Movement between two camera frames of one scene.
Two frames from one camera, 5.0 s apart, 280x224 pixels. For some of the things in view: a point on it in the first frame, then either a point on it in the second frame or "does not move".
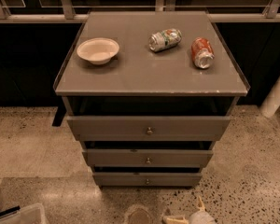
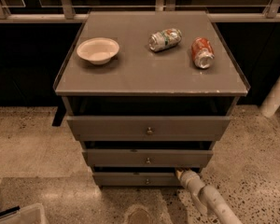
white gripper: x=203 y=217 to x=189 y=177
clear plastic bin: x=33 y=214 does not move
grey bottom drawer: x=147 y=178 does not move
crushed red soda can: x=202 y=52 does not move
